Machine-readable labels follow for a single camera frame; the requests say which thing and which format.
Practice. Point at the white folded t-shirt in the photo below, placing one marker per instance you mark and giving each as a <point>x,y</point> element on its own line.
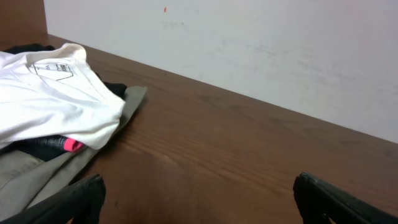
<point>53,99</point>

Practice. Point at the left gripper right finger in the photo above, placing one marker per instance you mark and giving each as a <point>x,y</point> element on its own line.
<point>320,202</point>

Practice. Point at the black folded garment red accents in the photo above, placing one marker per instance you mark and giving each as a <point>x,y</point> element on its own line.
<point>46,147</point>

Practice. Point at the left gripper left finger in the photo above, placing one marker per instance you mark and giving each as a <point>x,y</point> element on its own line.
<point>80,202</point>

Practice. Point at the beige folded garment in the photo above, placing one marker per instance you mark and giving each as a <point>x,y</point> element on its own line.
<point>27,180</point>

